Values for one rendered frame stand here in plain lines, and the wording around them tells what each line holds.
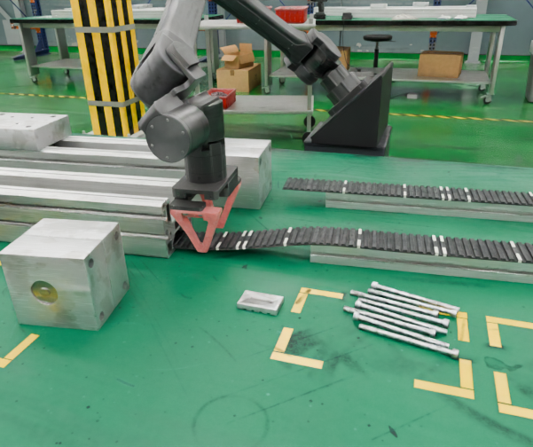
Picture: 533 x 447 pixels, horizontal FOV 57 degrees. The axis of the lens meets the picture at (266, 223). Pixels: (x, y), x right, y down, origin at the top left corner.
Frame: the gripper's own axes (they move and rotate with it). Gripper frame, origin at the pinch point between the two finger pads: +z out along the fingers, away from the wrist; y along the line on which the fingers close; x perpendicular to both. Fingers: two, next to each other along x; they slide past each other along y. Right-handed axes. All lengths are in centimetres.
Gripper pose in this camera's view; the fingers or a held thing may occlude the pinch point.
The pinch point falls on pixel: (210, 234)
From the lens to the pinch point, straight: 73.4
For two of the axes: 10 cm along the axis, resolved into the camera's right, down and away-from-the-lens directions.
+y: -2.2, 4.3, -8.8
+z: 0.2, 9.0, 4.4
